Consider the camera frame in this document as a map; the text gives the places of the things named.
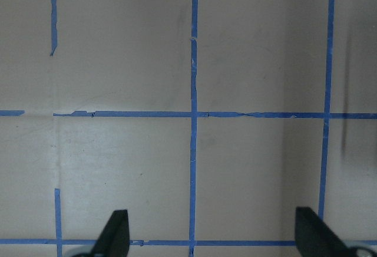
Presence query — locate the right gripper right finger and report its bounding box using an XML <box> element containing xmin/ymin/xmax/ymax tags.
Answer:
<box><xmin>295</xmin><ymin>207</ymin><xmax>353</xmax><ymax>257</ymax></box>

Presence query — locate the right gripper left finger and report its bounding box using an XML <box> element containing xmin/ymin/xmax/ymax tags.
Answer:
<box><xmin>91</xmin><ymin>210</ymin><xmax>130</xmax><ymax>257</ymax></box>

